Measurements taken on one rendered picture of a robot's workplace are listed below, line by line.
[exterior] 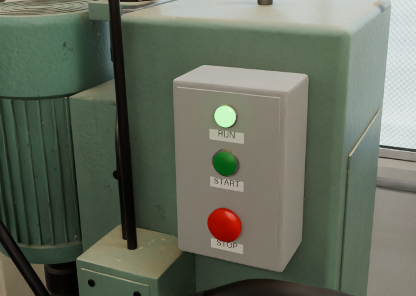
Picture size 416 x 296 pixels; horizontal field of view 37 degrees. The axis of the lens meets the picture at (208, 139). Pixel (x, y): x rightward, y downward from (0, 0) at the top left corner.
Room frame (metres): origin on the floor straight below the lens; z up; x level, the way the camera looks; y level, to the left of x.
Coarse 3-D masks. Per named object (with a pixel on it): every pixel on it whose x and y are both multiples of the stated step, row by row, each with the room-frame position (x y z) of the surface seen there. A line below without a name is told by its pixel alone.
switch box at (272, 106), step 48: (192, 96) 0.48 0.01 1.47; (240, 96) 0.46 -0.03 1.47; (288, 96) 0.45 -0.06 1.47; (192, 144) 0.48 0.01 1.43; (240, 144) 0.46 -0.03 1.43; (288, 144) 0.45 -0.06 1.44; (192, 192) 0.48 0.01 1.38; (240, 192) 0.46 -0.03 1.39; (288, 192) 0.46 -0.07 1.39; (192, 240) 0.48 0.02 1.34; (240, 240) 0.46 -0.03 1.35; (288, 240) 0.46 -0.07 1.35
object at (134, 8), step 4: (160, 0) 0.68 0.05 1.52; (164, 0) 0.68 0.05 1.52; (168, 0) 0.68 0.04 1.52; (172, 0) 0.69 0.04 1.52; (176, 0) 0.70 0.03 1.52; (140, 4) 0.65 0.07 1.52; (144, 4) 0.65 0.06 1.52; (148, 4) 0.65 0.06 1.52; (152, 4) 0.65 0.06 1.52; (156, 4) 0.66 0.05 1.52; (124, 8) 0.62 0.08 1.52; (128, 8) 0.62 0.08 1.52; (132, 8) 0.62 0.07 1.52; (136, 8) 0.62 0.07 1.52; (140, 8) 0.63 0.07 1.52; (144, 8) 0.63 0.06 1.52; (124, 12) 0.62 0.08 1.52; (128, 12) 0.62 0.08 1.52
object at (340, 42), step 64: (192, 0) 0.68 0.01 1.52; (256, 0) 0.67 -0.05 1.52; (320, 0) 0.66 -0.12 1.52; (384, 0) 0.66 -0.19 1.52; (128, 64) 0.58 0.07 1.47; (192, 64) 0.55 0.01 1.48; (256, 64) 0.52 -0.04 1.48; (320, 64) 0.50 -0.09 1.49; (384, 64) 0.67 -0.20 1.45; (320, 128) 0.50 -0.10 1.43; (320, 192) 0.50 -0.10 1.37; (320, 256) 0.50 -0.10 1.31
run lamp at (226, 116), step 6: (216, 108) 0.47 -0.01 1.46; (222, 108) 0.46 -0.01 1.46; (228, 108) 0.46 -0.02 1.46; (234, 108) 0.46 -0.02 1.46; (216, 114) 0.46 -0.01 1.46; (222, 114) 0.46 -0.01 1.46; (228, 114) 0.46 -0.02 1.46; (234, 114) 0.46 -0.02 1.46; (216, 120) 0.47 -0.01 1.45; (222, 120) 0.46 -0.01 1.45; (228, 120) 0.46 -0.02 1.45; (234, 120) 0.46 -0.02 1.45; (222, 126) 0.46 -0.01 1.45; (228, 126) 0.46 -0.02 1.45
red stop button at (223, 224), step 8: (224, 208) 0.46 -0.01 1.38; (216, 216) 0.46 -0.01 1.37; (224, 216) 0.46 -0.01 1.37; (232, 216) 0.46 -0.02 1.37; (208, 224) 0.47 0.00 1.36; (216, 224) 0.46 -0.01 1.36; (224, 224) 0.46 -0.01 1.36; (232, 224) 0.45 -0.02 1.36; (240, 224) 0.46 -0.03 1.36; (216, 232) 0.46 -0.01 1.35; (224, 232) 0.46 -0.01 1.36; (232, 232) 0.45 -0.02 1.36; (240, 232) 0.46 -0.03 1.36; (224, 240) 0.46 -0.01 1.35; (232, 240) 0.46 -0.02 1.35
